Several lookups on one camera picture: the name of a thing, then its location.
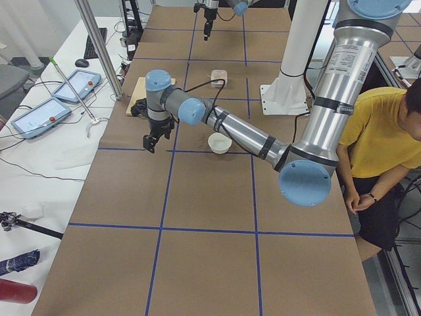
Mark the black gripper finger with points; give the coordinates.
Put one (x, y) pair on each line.
(210, 28)
(150, 141)
(206, 31)
(167, 131)

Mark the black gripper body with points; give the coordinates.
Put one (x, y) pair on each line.
(208, 14)
(158, 126)

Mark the clear plastic egg carton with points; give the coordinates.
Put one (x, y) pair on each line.
(218, 78)

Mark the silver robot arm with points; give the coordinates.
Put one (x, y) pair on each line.
(238, 7)
(305, 167)

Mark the wooden cutting board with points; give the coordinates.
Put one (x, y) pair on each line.
(138, 93)

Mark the white round bowl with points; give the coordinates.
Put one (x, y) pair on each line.
(219, 143)

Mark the thin metal rod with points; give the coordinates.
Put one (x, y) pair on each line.
(94, 119)

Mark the blue teach pendant far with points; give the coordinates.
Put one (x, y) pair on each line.
(82, 81)

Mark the blue teach pendant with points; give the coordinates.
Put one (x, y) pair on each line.
(41, 118)
(82, 81)

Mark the brown paper table cover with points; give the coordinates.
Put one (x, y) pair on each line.
(183, 231)

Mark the black computer mouse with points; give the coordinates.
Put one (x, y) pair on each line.
(82, 63)

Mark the blue teach pendant near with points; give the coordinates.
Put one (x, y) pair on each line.
(41, 118)

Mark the black tripod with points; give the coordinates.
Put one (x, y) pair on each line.
(9, 220)

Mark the red cylinder bottle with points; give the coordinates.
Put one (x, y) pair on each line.
(16, 292)

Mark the person in yellow shirt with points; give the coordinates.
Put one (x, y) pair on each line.
(378, 147)

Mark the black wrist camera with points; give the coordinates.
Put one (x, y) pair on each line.
(139, 108)
(196, 7)

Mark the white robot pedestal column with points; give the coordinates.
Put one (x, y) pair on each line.
(286, 95)

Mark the aluminium frame post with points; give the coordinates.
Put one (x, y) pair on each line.
(99, 45)

